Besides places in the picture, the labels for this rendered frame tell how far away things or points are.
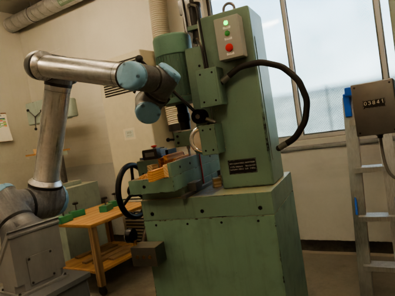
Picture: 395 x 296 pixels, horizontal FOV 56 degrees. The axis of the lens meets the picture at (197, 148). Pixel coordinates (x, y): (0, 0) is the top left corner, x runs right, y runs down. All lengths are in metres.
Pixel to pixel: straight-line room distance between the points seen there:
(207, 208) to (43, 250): 0.67
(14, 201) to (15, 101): 3.08
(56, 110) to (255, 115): 0.85
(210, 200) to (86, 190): 2.47
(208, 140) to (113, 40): 2.52
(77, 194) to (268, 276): 2.58
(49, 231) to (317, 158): 1.95
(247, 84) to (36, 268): 1.09
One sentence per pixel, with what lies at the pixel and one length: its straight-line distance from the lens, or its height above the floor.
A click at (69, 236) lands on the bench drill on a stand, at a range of 3.73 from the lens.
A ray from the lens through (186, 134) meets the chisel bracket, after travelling 1.71.
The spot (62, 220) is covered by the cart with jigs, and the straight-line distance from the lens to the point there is 2.99.
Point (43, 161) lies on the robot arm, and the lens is 1.77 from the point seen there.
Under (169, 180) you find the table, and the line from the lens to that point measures 1.49.
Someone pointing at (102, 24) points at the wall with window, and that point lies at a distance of 3.97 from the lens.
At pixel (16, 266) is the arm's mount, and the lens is 1.60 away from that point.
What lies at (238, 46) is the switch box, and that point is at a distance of 1.49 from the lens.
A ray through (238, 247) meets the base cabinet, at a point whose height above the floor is 0.59.
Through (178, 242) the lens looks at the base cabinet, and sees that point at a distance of 1.62.
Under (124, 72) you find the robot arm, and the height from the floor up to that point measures 1.28.
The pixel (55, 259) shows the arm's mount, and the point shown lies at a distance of 1.68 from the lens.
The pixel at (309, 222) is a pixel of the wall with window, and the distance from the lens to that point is 3.02.
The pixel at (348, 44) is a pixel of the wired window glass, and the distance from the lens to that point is 2.91.
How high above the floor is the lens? 1.07
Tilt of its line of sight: 3 degrees down
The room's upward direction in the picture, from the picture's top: 9 degrees counter-clockwise
